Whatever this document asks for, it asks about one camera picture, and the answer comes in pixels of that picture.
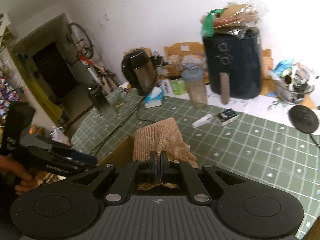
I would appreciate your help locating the small black card box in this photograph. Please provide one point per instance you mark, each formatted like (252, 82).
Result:
(227, 116)

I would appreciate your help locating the black kettle base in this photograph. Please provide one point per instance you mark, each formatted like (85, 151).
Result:
(303, 119)

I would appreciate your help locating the cardboard box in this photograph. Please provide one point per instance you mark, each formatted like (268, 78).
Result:
(122, 155)

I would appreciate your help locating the dark water bottle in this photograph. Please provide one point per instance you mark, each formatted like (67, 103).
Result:
(100, 102)

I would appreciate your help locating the glass bowl of clutter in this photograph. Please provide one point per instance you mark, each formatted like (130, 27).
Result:
(293, 81)

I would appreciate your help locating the black electric kettle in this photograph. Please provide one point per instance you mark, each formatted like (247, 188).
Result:
(139, 71)

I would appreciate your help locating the left hand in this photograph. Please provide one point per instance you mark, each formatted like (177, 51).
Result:
(28, 181)

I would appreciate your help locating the bagged flatbreads on fryer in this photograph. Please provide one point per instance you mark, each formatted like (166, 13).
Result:
(237, 20)

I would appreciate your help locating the blue tissue pack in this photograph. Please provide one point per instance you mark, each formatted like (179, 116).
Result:
(154, 98)

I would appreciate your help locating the grey lid shaker bottle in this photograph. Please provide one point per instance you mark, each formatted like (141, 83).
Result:
(193, 77)

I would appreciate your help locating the white small tube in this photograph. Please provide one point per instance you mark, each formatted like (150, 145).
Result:
(202, 121)

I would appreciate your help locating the bicycle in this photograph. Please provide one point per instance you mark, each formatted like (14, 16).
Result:
(90, 58)

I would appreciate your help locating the wooden rack behind table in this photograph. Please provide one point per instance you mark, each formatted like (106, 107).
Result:
(182, 53)

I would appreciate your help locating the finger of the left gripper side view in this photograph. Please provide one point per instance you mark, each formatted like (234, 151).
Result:
(65, 163)

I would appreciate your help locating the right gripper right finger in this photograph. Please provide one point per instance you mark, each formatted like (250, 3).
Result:
(184, 175)

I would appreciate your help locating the dark blue air fryer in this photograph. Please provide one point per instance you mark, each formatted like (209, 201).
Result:
(240, 58)

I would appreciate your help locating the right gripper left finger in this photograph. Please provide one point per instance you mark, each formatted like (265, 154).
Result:
(131, 176)

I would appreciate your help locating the green plastic bag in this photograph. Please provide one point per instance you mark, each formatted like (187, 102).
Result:
(207, 29)

